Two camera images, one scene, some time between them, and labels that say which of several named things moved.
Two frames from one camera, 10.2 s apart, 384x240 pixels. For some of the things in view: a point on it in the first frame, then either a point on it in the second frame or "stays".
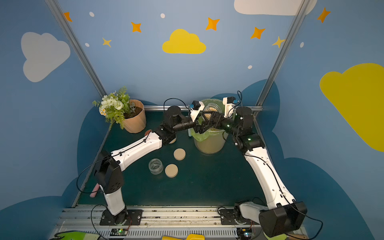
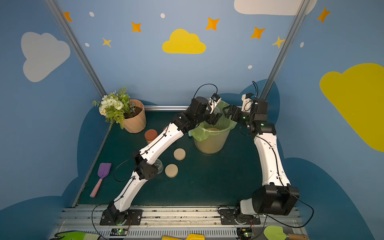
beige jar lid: [171, 170] stays
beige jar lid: [179, 154] stays
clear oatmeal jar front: [156, 166] stays
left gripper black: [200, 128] -> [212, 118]
